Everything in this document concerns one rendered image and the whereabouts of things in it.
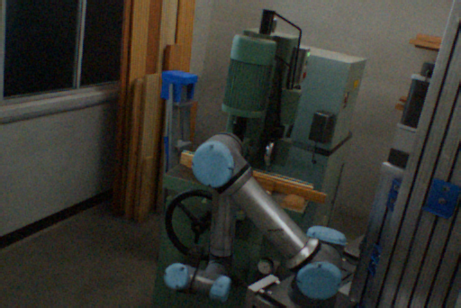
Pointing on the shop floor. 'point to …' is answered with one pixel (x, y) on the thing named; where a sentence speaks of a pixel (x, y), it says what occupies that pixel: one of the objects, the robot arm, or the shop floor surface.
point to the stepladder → (173, 142)
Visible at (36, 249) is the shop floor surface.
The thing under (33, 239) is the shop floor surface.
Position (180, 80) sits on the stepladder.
